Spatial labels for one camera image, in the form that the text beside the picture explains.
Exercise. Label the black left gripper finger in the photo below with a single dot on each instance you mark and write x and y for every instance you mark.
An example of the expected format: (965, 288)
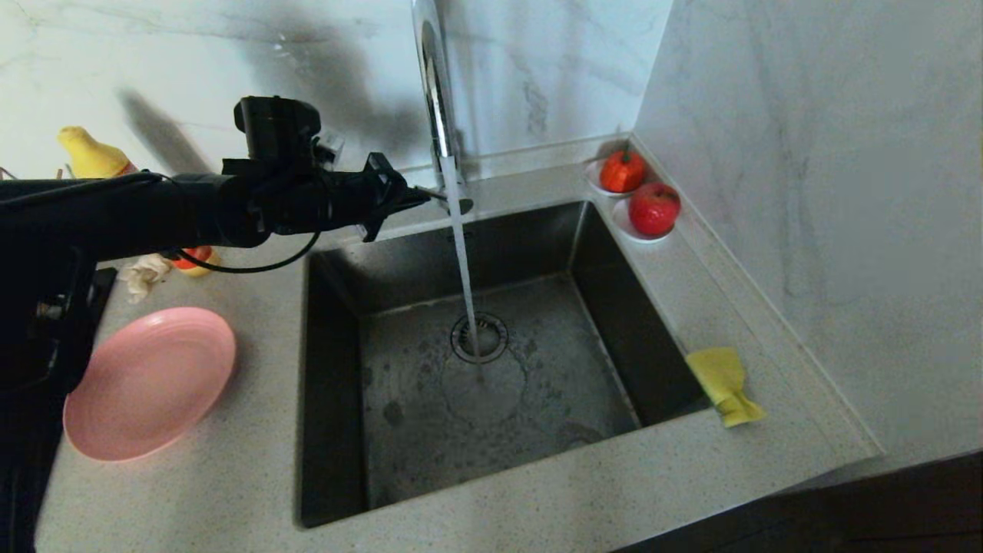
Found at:
(395, 207)
(395, 178)

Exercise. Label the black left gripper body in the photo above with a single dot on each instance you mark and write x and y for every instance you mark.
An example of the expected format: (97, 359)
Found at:
(307, 192)

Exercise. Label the chrome kitchen faucet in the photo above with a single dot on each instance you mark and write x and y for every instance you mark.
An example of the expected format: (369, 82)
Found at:
(441, 92)

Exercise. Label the yellow-capped orange dish soap bottle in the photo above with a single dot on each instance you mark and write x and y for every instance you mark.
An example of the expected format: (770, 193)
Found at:
(92, 157)

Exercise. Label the pink plate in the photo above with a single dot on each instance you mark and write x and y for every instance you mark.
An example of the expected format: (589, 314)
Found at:
(150, 384)

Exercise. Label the yellow sponge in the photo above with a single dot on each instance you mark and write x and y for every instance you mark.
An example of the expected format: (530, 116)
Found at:
(722, 376)

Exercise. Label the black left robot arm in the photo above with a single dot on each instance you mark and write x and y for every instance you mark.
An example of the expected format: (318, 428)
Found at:
(100, 215)

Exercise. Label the stainless steel sink basin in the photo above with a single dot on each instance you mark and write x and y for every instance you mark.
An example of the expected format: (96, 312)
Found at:
(537, 415)

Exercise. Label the running water stream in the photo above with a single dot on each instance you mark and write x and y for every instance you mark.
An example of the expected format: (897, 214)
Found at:
(463, 261)

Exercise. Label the round metal drain strainer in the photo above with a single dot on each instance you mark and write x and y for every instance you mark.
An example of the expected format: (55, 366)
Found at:
(495, 338)

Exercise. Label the crumpled white tissue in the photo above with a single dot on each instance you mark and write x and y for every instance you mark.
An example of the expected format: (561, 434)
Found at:
(142, 276)

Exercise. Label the small white dish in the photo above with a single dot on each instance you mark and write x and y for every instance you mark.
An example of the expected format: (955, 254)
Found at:
(592, 181)
(623, 226)

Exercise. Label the orange-red tomato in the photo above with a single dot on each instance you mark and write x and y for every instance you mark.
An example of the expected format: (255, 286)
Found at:
(623, 170)

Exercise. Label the red apple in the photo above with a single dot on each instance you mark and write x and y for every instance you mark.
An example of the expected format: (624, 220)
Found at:
(654, 209)

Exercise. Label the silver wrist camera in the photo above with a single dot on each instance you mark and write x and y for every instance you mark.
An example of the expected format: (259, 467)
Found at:
(332, 144)

